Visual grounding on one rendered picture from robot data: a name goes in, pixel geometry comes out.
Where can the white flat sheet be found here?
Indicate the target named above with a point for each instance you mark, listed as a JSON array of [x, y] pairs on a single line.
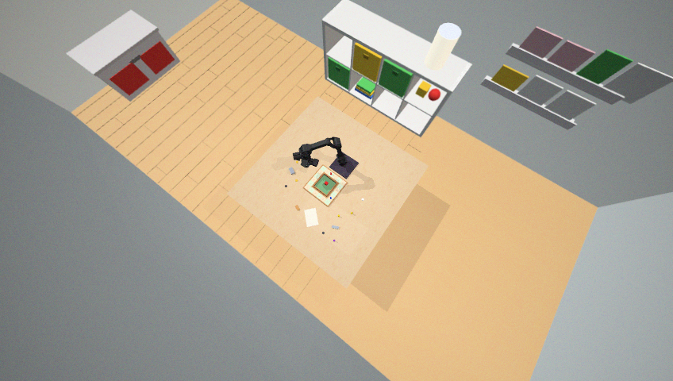
[[311, 217]]

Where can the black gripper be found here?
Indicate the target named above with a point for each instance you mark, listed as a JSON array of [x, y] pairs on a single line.
[[313, 162]]

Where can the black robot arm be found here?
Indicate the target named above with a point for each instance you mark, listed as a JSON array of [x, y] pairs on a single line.
[[306, 149]]

